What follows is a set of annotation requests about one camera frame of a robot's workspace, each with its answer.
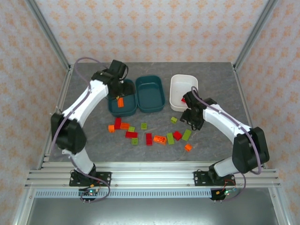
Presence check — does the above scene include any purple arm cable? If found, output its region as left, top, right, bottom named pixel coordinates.
left=50, top=57, right=111, bottom=204
left=191, top=86, right=263, bottom=202

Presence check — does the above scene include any right controller board with wires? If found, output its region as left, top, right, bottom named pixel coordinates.
left=210, top=186, right=237, bottom=203

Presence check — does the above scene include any grey metal lower panel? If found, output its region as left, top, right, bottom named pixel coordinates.
left=25, top=198, right=281, bottom=225

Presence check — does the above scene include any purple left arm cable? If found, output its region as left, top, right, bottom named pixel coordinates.
left=50, top=57, right=111, bottom=204

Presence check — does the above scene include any long orange lego brick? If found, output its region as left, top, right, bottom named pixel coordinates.
left=153, top=135, right=167, bottom=145

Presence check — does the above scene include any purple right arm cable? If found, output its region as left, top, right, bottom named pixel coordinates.
left=191, top=86, right=263, bottom=202

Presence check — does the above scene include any aluminium base rail bed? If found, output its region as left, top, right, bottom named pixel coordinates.
left=24, top=161, right=282, bottom=189

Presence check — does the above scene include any aluminium frame post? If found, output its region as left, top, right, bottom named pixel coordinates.
left=24, top=0, right=71, bottom=71
left=233, top=0, right=279, bottom=70

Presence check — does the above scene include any white plastic container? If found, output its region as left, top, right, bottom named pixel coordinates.
left=169, top=74, right=199, bottom=112

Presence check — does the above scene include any aluminium table side rail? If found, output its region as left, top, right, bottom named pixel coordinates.
left=232, top=64, right=268, bottom=169
left=37, top=64, right=75, bottom=169

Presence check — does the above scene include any aluminium lower frame leg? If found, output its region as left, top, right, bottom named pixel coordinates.
left=13, top=188, right=36, bottom=225
left=268, top=187, right=291, bottom=225

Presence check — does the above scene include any grey slotted cable duct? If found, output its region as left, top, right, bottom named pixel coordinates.
left=34, top=190, right=211, bottom=199

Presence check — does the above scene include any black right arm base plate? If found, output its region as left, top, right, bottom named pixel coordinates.
left=194, top=170, right=236, bottom=187

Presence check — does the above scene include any teal plastic container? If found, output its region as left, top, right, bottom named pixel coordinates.
left=106, top=79, right=137, bottom=117
left=135, top=75, right=165, bottom=113

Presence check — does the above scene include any left controller board with wires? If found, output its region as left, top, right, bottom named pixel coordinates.
left=78, top=185, right=102, bottom=203

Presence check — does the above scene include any controller board with wires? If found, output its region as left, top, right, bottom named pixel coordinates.
left=210, top=186, right=237, bottom=203
left=78, top=185, right=102, bottom=203

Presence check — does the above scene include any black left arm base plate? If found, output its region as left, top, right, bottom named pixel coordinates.
left=69, top=172, right=112, bottom=187

